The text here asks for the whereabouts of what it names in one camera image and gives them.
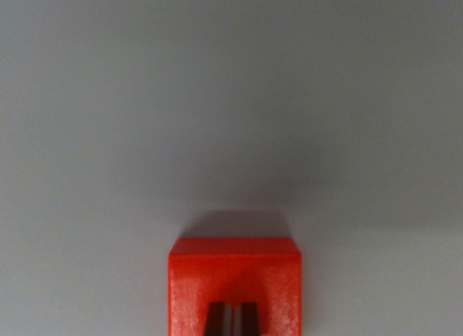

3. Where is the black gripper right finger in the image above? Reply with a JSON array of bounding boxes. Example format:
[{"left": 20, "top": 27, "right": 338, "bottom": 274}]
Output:
[{"left": 234, "top": 301, "right": 263, "bottom": 336}]

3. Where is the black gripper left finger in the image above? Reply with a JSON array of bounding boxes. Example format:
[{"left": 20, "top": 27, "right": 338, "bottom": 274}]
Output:
[{"left": 203, "top": 301, "right": 233, "bottom": 336}]

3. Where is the red cube block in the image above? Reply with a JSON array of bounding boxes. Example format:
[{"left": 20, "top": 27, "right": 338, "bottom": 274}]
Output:
[{"left": 167, "top": 238, "right": 303, "bottom": 336}]

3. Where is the grey plastic tray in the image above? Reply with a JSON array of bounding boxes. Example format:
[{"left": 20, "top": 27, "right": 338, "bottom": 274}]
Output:
[{"left": 0, "top": 0, "right": 463, "bottom": 336}]

